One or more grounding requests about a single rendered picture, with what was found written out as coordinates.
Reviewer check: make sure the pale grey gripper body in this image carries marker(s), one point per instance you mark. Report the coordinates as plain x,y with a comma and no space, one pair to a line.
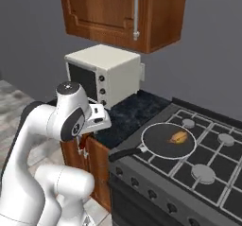
98,125

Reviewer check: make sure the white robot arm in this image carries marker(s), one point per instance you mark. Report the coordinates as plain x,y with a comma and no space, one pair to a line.
19,160

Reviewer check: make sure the black frying pan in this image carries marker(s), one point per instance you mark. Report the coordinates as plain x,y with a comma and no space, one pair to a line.
157,143

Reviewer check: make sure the browned chicken drumstick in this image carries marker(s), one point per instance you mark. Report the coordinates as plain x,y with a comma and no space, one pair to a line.
182,136
173,139

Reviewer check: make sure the black toaster oven knob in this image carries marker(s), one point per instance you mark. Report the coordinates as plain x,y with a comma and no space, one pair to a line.
103,102
101,78
102,91

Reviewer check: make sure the wooden base cupboard door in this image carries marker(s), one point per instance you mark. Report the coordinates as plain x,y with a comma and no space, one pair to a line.
71,155
99,173

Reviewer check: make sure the black stove knob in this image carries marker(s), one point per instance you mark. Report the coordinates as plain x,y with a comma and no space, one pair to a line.
134,182
119,171
193,222
171,207
152,194

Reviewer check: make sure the white toaster oven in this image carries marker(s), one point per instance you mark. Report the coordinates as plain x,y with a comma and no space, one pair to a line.
121,75

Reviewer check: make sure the dark grey gas stove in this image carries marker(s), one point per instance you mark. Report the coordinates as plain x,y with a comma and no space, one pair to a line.
176,185

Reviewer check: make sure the white wall socket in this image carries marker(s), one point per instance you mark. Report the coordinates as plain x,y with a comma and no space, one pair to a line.
142,72

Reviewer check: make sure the wooden wall cupboard door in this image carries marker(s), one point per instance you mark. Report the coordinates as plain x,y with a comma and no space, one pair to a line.
100,9

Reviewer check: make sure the wooden wall cupboard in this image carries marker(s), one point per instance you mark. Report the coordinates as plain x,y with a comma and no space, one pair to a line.
164,15

